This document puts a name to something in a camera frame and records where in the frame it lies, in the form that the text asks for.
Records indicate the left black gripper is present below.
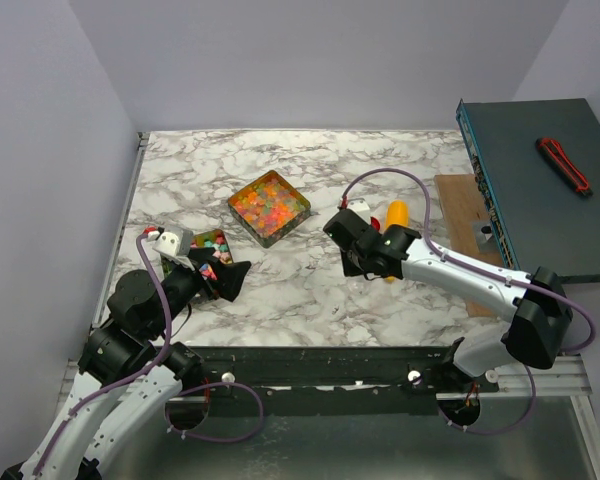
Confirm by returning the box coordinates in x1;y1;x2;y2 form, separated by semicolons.
148;247;252;338

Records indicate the tin of paper stars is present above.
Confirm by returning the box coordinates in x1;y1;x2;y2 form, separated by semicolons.
159;228;237;301

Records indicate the yellow plastic scoop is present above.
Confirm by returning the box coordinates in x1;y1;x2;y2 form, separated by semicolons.
382;199;412;285

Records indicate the tin of gummy candies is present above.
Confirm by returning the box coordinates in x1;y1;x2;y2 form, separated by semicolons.
228;170;311;248

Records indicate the clear glass jar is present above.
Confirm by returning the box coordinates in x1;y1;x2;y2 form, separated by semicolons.
347;277;368;296

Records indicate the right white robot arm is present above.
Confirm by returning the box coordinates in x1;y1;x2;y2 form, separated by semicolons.
323;209;572;392

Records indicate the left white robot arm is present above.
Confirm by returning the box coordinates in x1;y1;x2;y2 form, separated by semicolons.
2;248;251;479

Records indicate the wooden board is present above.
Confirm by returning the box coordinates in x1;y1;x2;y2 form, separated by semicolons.
433;173;506;318

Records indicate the dark grey metal box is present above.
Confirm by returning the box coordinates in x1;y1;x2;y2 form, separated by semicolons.
456;98;600;284

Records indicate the red black utility knife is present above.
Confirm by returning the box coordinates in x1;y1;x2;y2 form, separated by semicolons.
535;137;593;197

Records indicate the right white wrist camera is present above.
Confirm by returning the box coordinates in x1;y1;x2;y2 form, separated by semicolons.
346;198;371;223

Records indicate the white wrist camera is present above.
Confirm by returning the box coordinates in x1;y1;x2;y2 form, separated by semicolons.
346;198;371;223
153;227;194;269

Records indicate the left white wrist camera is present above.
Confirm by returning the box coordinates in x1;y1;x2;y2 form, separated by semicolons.
153;227;194;269

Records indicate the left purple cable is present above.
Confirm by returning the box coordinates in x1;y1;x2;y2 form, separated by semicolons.
32;227;265;476

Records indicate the small metal bracket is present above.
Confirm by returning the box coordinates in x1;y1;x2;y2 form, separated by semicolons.
471;220;498;254

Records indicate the black mounting rail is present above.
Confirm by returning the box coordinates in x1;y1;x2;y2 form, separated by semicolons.
79;344;501;416

